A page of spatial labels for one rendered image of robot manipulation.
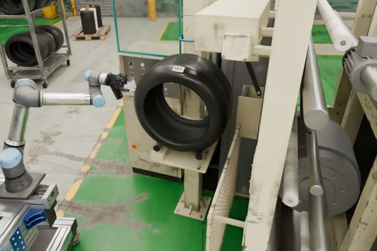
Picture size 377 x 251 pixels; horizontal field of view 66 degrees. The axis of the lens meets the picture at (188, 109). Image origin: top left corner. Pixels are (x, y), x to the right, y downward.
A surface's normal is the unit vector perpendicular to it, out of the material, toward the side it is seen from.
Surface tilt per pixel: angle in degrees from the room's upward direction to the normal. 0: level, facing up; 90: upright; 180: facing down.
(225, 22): 90
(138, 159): 90
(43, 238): 0
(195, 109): 90
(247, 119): 90
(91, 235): 0
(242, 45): 72
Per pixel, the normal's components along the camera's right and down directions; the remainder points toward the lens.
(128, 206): 0.00, -0.88
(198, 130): -0.39, -0.48
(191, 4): -0.31, 0.45
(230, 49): -0.29, 0.16
